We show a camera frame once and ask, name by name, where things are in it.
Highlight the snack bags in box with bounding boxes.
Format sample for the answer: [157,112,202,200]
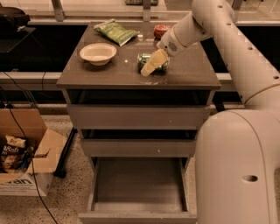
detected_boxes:
[0,135,35,173]

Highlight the black table leg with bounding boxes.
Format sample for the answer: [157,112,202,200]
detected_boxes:
[53,128,77,179]

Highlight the bottom grey open drawer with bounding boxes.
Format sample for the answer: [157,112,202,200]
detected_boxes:
[79,157,197,224]

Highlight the white paper bowl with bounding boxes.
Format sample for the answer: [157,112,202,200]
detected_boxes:
[80,43,117,66]

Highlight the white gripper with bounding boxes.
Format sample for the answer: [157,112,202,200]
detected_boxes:
[141,26,185,76]

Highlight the green soda can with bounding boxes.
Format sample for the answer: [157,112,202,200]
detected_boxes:
[137,52,170,73]

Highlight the red soda can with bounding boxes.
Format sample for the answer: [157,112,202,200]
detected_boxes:
[154,24,172,39]

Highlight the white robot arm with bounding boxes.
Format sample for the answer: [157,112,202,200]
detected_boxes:
[141,0,280,224]

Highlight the top grey drawer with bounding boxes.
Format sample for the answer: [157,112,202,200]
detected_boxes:
[64,89,213,130]

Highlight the grey drawer cabinet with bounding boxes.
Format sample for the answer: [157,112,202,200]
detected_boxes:
[56,21,222,158]

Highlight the black bag on desk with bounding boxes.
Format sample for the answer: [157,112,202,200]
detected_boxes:
[0,7,30,36]

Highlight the open cardboard box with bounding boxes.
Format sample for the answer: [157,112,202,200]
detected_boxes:
[0,108,67,196]

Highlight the green chip bag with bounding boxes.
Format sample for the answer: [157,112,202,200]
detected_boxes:
[94,19,138,46]

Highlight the black cable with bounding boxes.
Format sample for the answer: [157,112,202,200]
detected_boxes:
[0,71,60,224]

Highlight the middle grey drawer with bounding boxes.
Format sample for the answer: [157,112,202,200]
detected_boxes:
[81,129,197,158]

